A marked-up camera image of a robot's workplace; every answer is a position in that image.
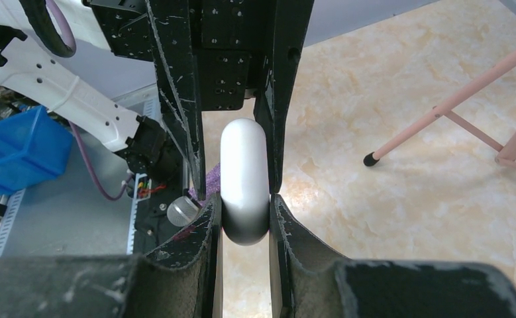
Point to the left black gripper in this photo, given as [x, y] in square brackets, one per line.
[218, 53]

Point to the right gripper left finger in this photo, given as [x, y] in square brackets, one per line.
[180, 278]

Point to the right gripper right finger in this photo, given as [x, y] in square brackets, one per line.
[308, 278]

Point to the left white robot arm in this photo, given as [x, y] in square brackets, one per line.
[34, 35]

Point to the purple glitter microphone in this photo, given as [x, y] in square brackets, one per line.
[185, 209]

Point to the blue plastic bin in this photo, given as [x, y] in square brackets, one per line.
[33, 148]

